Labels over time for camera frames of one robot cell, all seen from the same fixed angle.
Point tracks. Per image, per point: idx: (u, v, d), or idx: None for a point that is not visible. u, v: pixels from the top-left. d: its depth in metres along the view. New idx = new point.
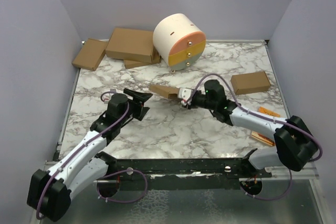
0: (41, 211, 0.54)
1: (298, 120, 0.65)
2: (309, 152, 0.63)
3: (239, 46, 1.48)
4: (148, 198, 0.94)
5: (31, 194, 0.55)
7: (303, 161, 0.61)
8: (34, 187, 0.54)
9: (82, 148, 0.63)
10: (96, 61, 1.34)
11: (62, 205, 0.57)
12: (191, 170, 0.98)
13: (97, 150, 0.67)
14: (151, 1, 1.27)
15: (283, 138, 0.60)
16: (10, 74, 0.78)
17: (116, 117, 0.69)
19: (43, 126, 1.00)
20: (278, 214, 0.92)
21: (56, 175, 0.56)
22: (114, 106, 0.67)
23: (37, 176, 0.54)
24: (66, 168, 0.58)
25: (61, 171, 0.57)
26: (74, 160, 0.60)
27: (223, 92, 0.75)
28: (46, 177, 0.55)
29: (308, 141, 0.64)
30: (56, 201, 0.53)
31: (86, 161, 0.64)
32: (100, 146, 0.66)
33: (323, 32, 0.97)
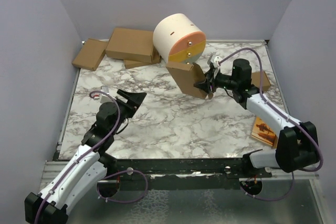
0: None
1: (312, 127, 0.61)
2: (306, 161, 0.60)
3: (239, 46, 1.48)
4: (148, 198, 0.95)
5: (28, 214, 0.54)
7: (295, 166, 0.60)
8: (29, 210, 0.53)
9: (73, 166, 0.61)
10: (96, 61, 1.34)
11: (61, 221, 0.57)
12: (191, 170, 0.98)
13: (90, 164, 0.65)
14: (151, 1, 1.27)
15: (286, 137, 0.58)
16: (10, 75, 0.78)
17: (107, 128, 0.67)
19: (43, 126, 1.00)
20: (278, 215, 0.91)
21: (49, 198, 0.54)
22: (102, 118, 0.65)
23: (28, 201, 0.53)
24: (58, 189, 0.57)
25: (53, 193, 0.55)
26: (66, 179, 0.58)
27: (249, 74, 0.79)
28: (39, 200, 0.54)
29: (312, 151, 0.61)
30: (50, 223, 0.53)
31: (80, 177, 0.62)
32: (92, 160, 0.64)
33: (323, 32, 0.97)
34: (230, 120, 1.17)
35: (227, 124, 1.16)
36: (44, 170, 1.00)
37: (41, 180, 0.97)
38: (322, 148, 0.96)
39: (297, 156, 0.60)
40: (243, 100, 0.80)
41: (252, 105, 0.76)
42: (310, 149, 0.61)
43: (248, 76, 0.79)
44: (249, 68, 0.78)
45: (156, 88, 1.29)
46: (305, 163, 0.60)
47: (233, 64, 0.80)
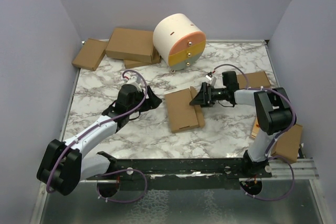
0: (52, 184, 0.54)
1: (282, 91, 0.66)
2: (283, 119, 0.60)
3: (239, 46, 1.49)
4: (148, 198, 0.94)
5: (44, 163, 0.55)
7: (273, 123, 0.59)
8: (48, 157, 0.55)
9: (95, 127, 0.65)
10: (96, 61, 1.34)
11: (73, 180, 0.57)
12: (191, 170, 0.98)
13: (107, 132, 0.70)
14: (151, 1, 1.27)
15: (260, 97, 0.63)
16: (9, 75, 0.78)
17: (126, 107, 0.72)
19: (43, 126, 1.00)
20: (278, 214, 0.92)
21: (73, 146, 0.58)
22: (124, 95, 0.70)
23: (52, 146, 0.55)
24: (81, 141, 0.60)
25: (77, 143, 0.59)
26: (89, 135, 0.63)
27: (234, 77, 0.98)
28: (61, 147, 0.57)
29: (286, 110, 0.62)
30: (67, 172, 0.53)
31: (97, 140, 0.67)
32: (111, 128, 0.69)
33: (323, 33, 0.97)
34: (230, 120, 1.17)
35: (227, 124, 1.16)
36: None
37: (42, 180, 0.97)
38: (322, 148, 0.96)
39: (274, 113, 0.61)
40: (232, 99, 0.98)
41: (239, 95, 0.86)
42: (284, 108, 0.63)
43: (234, 79, 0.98)
44: (233, 73, 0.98)
45: (156, 89, 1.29)
46: (282, 122, 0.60)
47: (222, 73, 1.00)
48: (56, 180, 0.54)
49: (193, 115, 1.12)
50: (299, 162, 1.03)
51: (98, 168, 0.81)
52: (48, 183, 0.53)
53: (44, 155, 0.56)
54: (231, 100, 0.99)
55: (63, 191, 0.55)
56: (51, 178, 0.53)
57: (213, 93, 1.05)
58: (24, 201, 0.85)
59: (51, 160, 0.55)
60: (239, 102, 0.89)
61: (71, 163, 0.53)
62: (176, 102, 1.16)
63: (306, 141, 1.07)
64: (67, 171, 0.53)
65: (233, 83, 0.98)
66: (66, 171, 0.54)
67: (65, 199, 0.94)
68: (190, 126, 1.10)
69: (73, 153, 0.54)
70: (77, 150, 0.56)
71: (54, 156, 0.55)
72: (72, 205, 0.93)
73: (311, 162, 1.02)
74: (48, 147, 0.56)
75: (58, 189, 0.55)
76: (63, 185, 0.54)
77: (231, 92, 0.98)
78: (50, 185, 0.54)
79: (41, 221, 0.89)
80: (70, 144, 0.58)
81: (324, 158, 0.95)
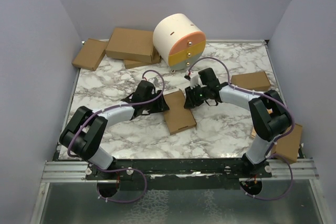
0: (74, 145, 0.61)
1: (275, 93, 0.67)
2: (281, 124, 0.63)
3: (239, 46, 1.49)
4: (148, 198, 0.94)
5: (71, 125, 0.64)
7: (273, 130, 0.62)
8: (76, 120, 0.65)
9: (116, 107, 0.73)
10: (96, 61, 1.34)
11: (94, 147, 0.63)
12: (191, 170, 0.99)
13: (123, 116, 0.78)
14: (151, 1, 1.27)
15: (256, 105, 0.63)
16: (9, 75, 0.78)
17: (142, 98, 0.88)
19: (43, 126, 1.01)
20: (278, 214, 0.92)
21: (98, 113, 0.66)
22: (142, 87, 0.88)
23: (81, 111, 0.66)
24: (105, 113, 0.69)
25: (103, 113, 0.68)
26: (113, 110, 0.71)
27: (212, 73, 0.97)
28: (87, 114, 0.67)
29: (282, 114, 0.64)
30: (91, 131, 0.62)
31: (114, 119, 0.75)
32: (128, 113, 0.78)
33: (323, 33, 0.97)
34: (230, 120, 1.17)
35: (227, 124, 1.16)
36: (44, 170, 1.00)
37: (41, 180, 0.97)
38: (322, 148, 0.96)
39: (271, 120, 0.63)
40: (217, 96, 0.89)
41: (224, 94, 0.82)
42: (280, 113, 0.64)
43: (212, 76, 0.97)
44: (210, 71, 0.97)
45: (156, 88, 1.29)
46: (281, 126, 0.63)
47: (199, 73, 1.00)
48: (80, 140, 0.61)
49: (190, 115, 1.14)
50: (299, 162, 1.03)
51: (103, 159, 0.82)
52: (72, 141, 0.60)
53: (72, 119, 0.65)
54: (215, 97, 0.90)
55: (83, 153, 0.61)
56: (74, 136, 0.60)
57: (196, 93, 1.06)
58: (24, 201, 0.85)
59: (79, 123, 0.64)
60: (227, 101, 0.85)
61: (96, 124, 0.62)
62: (174, 103, 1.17)
63: (307, 140, 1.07)
64: (92, 130, 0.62)
65: (212, 79, 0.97)
66: (90, 133, 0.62)
67: (65, 198, 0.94)
68: (188, 126, 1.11)
69: (98, 119, 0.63)
70: (102, 117, 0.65)
71: (81, 120, 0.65)
72: (72, 205, 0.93)
73: (311, 162, 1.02)
74: (76, 113, 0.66)
75: (79, 151, 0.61)
76: (85, 145, 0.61)
77: (214, 89, 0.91)
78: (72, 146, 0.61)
79: (41, 221, 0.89)
80: (97, 111, 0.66)
81: (324, 158, 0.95)
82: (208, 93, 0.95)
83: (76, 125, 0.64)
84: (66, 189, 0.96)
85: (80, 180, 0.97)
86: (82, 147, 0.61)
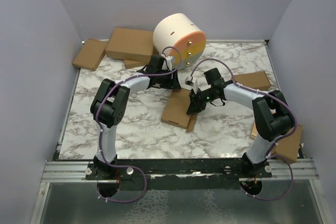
0: (104, 114, 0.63)
1: (280, 94, 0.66)
2: (283, 125, 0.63)
3: (239, 46, 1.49)
4: (148, 198, 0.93)
5: (98, 96, 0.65)
7: (274, 130, 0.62)
8: (101, 90, 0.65)
9: (134, 77, 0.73)
10: (96, 61, 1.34)
11: (119, 114, 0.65)
12: (191, 170, 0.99)
13: (142, 86, 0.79)
14: (151, 1, 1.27)
15: (259, 104, 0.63)
16: (9, 74, 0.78)
17: (156, 70, 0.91)
19: (43, 126, 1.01)
20: (278, 214, 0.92)
21: (121, 84, 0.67)
22: (156, 57, 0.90)
23: (105, 82, 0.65)
24: (126, 83, 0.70)
25: (125, 83, 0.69)
26: (133, 80, 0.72)
27: (217, 73, 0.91)
28: (112, 85, 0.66)
29: (285, 115, 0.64)
30: (118, 99, 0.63)
31: (135, 88, 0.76)
32: (146, 82, 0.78)
33: (323, 33, 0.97)
34: (230, 120, 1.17)
35: (227, 124, 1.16)
36: (44, 170, 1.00)
37: (41, 180, 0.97)
38: (322, 148, 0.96)
39: (274, 120, 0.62)
40: (222, 93, 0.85)
41: (228, 93, 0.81)
42: (283, 114, 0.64)
43: (217, 76, 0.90)
44: (214, 70, 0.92)
45: None
46: (282, 128, 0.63)
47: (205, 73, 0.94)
48: (108, 107, 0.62)
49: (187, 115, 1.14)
50: (299, 162, 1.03)
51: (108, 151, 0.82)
52: (100, 109, 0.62)
53: (99, 89, 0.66)
54: (220, 95, 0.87)
55: (112, 120, 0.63)
56: (102, 104, 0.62)
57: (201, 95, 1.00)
58: (25, 201, 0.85)
59: (104, 93, 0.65)
60: (230, 99, 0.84)
61: (122, 93, 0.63)
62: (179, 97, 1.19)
63: (306, 141, 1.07)
64: (118, 98, 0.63)
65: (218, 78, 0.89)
66: (117, 100, 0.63)
67: (65, 199, 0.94)
68: (178, 124, 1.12)
69: (124, 88, 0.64)
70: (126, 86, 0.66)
71: (107, 91, 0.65)
72: (72, 205, 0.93)
73: (311, 162, 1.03)
74: (101, 84, 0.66)
75: (108, 118, 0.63)
76: (114, 112, 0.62)
77: (217, 86, 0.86)
78: (100, 113, 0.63)
79: (41, 221, 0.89)
80: (120, 81, 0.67)
81: (324, 158, 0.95)
82: (212, 92, 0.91)
83: (103, 95, 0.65)
84: (66, 189, 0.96)
85: (80, 180, 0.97)
86: (110, 114, 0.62)
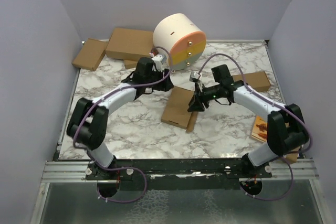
0: (82, 138, 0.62)
1: (296, 108, 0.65)
2: (297, 142, 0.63)
3: (239, 46, 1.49)
4: (148, 198, 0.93)
5: (74, 119, 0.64)
7: (288, 146, 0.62)
8: (77, 112, 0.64)
9: (117, 91, 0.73)
10: (96, 61, 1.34)
11: (99, 136, 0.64)
12: (191, 170, 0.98)
13: (126, 98, 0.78)
14: (151, 1, 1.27)
15: (275, 119, 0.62)
16: (9, 74, 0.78)
17: (144, 76, 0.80)
19: (43, 126, 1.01)
20: (278, 214, 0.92)
21: (99, 103, 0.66)
22: (143, 64, 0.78)
23: (81, 103, 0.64)
24: (106, 100, 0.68)
25: (103, 101, 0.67)
26: (113, 96, 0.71)
27: (227, 72, 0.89)
28: (88, 105, 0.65)
29: (300, 131, 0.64)
30: (94, 122, 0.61)
31: (118, 103, 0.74)
32: (130, 94, 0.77)
33: (323, 33, 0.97)
34: (230, 120, 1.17)
35: (227, 124, 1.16)
36: (44, 170, 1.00)
37: (41, 180, 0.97)
38: (322, 148, 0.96)
39: (289, 136, 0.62)
40: (230, 95, 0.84)
41: (238, 96, 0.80)
42: (298, 130, 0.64)
43: (227, 75, 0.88)
44: (224, 67, 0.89)
45: None
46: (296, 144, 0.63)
47: (212, 70, 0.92)
48: (86, 130, 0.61)
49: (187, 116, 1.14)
50: (299, 162, 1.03)
51: (103, 159, 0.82)
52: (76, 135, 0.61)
53: (74, 112, 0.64)
54: (228, 96, 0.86)
55: (90, 145, 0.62)
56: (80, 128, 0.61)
57: (206, 93, 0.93)
58: (24, 201, 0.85)
59: (81, 115, 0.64)
60: (237, 102, 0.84)
61: (98, 115, 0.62)
62: (180, 97, 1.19)
63: None
64: (95, 121, 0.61)
65: (227, 77, 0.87)
66: (93, 124, 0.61)
67: (65, 199, 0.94)
68: (178, 124, 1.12)
69: (100, 109, 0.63)
70: (104, 106, 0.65)
71: (83, 112, 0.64)
72: (72, 205, 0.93)
73: (311, 162, 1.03)
74: (77, 105, 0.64)
75: (87, 142, 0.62)
76: (91, 136, 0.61)
77: (227, 86, 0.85)
78: (79, 138, 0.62)
79: (41, 221, 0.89)
80: (97, 101, 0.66)
81: (324, 158, 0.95)
82: (219, 91, 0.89)
83: (79, 117, 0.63)
84: (66, 189, 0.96)
85: (80, 180, 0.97)
86: (88, 138, 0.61)
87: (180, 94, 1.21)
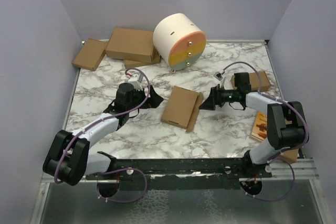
0: (61, 174, 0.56)
1: (298, 105, 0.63)
2: (296, 137, 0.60)
3: (239, 46, 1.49)
4: (148, 198, 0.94)
5: (52, 153, 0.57)
7: (283, 139, 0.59)
8: (56, 146, 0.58)
9: (99, 121, 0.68)
10: (96, 61, 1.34)
11: (80, 170, 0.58)
12: (191, 170, 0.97)
13: (109, 128, 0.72)
14: (151, 1, 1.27)
15: (274, 109, 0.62)
16: (9, 74, 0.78)
17: (125, 105, 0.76)
19: (43, 126, 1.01)
20: (278, 214, 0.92)
21: (80, 135, 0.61)
22: (122, 94, 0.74)
23: (60, 136, 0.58)
24: (86, 132, 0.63)
25: (84, 133, 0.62)
26: (95, 127, 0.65)
27: (246, 78, 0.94)
28: (68, 137, 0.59)
29: (299, 127, 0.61)
30: (74, 157, 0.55)
31: (100, 135, 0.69)
32: (113, 124, 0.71)
33: (323, 33, 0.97)
34: (230, 120, 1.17)
35: (227, 124, 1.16)
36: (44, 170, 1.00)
37: (41, 180, 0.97)
38: (322, 148, 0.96)
39: (286, 129, 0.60)
40: (243, 100, 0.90)
41: (250, 98, 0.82)
42: (297, 126, 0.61)
43: (245, 80, 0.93)
44: (245, 74, 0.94)
45: (164, 72, 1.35)
46: (294, 139, 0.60)
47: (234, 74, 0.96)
48: (65, 166, 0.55)
49: (187, 116, 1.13)
50: (299, 162, 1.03)
51: (100, 165, 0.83)
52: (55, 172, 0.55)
53: (52, 145, 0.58)
54: (242, 102, 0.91)
55: (70, 180, 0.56)
56: (59, 163, 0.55)
57: (222, 95, 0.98)
58: (24, 201, 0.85)
59: (59, 149, 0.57)
60: (250, 106, 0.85)
61: (77, 148, 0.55)
62: (179, 97, 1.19)
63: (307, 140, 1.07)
64: (75, 156, 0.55)
65: (245, 84, 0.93)
66: (73, 158, 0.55)
67: (65, 198, 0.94)
68: (178, 124, 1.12)
69: (81, 142, 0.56)
70: (84, 139, 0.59)
71: (62, 145, 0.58)
72: (72, 205, 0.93)
73: (311, 162, 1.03)
74: (55, 138, 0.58)
75: (66, 179, 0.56)
76: (71, 172, 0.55)
77: (243, 93, 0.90)
78: (58, 174, 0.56)
79: (41, 221, 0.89)
80: (77, 133, 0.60)
81: (324, 158, 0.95)
82: (235, 95, 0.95)
83: (58, 151, 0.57)
84: (65, 189, 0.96)
85: (81, 180, 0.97)
86: (68, 173, 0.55)
87: (180, 95, 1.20)
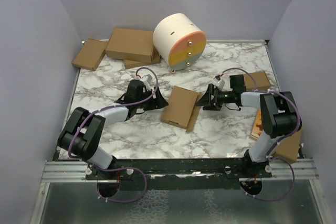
0: (74, 147, 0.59)
1: (289, 94, 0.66)
2: (290, 124, 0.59)
3: (239, 46, 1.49)
4: (148, 198, 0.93)
5: (68, 127, 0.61)
7: (277, 126, 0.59)
8: (73, 120, 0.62)
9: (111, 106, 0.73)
10: (96, 61, 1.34)
11: (93, 147, 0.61)
12: (191, 170, 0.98)
13: (119, 117, 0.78)
14: (151, 1, 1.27)
15: (266, 99, 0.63)
16: (9, 74, 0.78)
17: (134, 99, 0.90)
19: (43, 126, 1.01)
20: (278, 214, 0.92)
21: (95, 113, 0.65)
22: (133, 87, 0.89)
23: (77, 112, 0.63)
24: (101, 112, 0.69)
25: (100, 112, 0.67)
26: (108, 110, 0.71)
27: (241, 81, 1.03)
28: (84, 115, 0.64)
29: (292, 114, 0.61)
30: (91, 130, 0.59)
31: (110, 119, 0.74)
32: (123, 113, 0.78)
33: (323, 33, 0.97)
34: (230, 120, 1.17)
35: (227, 124, 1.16)
36: (44, 170, 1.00)
37: (41, 180, 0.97)
38: (322, 148, 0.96)
39: (279, 116, 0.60)
40: (239, 100, 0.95)
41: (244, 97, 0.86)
42: (290, 113, 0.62)
43: (240, 82, 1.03)
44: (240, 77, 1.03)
45: (164, 72, 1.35)
46: (287, 126, 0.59)
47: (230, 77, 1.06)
48: (79, 140, 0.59)
49: (187, 116, 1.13)
50: (299, 162, 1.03)
51: (103, 159, 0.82)
52: (70, 144, 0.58)
53: (69, 120, 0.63)
54: (237, 102, 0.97)
55: (83, 155, 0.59)
56: (74, 137, 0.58)
57: (219, 95, 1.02)
58: (24, 201, 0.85)
59: (75, 124, 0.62)
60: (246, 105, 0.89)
61: (95, 123, 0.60)
62: (179, 97, 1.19)
63: (307, 140, 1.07)
64: (92, 129, 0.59)
65: (240, 85, 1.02)
66: (88, 132, 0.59)
67: (65, 198, 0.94)
68: (178, 124, 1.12)
69: (97, 118, 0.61)
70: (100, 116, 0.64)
71: (79, 120, 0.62)
72: (72, 205, 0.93)
73: (311, 162, 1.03)
74: (73, 114, 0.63)
75: (79, 152, 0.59)
76: (84, 146, 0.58)
77: (238, 93, 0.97)
78: (72, 147, 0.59)
79: (41, 221, 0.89)
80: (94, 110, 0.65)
81: (324, 158, 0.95)
82: (231, 97, 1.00)
83: (74, 126, 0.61)
84: (65, 189, 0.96)
85: (80, 180, 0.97)
86: (82, 148, 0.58)
87: (180, 94, 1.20)
